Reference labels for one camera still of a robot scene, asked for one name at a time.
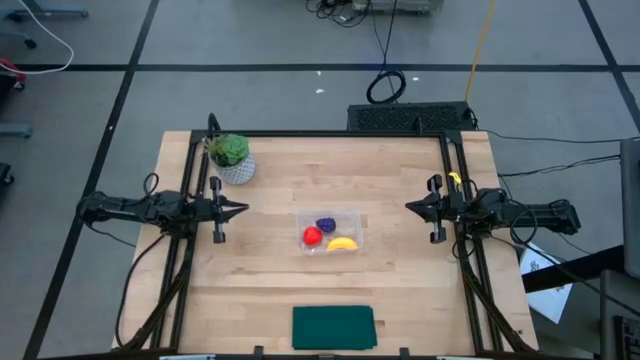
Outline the black floor cable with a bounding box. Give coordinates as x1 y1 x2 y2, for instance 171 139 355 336
482 128 640 145
498 154 621 179

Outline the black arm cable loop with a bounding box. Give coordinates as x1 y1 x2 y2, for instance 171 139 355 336
114 232 169 349

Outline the black cable tangle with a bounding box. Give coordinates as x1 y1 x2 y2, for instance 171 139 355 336
305 0 362 29

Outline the black desk beam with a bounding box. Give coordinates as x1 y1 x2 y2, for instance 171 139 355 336
522 244 626 294

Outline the dark green cloth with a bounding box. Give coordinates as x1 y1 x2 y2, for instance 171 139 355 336
291 305 378 351

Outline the yellow hanging cable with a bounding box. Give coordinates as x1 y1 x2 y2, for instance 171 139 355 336
464 0 497 104

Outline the white floor cable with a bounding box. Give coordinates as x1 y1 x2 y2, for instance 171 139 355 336
0 0 75 76

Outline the white paper sheet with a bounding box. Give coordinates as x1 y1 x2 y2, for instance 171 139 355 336
519 242 574 324

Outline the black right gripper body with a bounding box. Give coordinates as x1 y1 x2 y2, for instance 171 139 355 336
427 173 469 245

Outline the grey device box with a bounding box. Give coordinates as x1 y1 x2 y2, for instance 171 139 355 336
352 0 445 14

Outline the grey desk with keyboard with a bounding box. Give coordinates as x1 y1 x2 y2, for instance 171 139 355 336
599 269 640 360

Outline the grey cabinet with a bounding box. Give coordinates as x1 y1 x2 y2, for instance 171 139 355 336
619 138 640 279

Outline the black perforated computer case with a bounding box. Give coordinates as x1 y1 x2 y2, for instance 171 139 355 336
346 101 477 134

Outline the red object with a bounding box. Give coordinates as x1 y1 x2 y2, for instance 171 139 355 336
0 56 27 84

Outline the black metal table frame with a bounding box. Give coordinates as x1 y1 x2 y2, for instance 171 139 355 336
113 128 539 360

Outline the yellow toy banana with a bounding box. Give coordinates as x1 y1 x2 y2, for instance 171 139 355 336
326 236 359 252

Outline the grey table foot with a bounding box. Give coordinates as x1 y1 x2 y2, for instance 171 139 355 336
7 0 90 22
0 122 34 140

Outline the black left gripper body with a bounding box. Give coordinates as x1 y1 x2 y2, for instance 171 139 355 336
199 175 225 245

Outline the succulent in triangle-patterned pot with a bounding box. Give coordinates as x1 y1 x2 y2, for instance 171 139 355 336
203 133 257 186

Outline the red toy fruit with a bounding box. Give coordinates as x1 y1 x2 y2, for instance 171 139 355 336
302 225 324 248

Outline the clear plastic tupperware container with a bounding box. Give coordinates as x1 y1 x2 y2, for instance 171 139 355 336
295 209 364 256

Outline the black hanging coiled cable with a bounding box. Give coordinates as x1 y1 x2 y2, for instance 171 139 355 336
365 0 407 105

